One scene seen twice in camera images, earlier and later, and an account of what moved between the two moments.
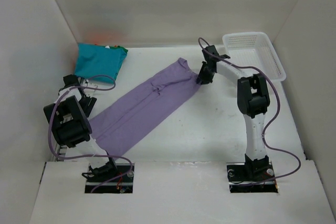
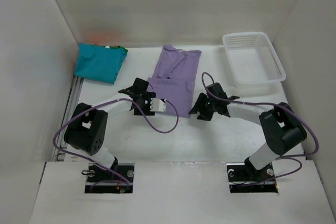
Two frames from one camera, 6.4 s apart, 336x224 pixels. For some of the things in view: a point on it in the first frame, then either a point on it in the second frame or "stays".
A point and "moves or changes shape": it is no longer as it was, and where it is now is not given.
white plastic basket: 254,49 stays
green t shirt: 118,47 stays
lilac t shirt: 117,127 moves or changes shape
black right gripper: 206,80 → 204,115
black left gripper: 90,101 → 147,110
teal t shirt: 92,60 stays
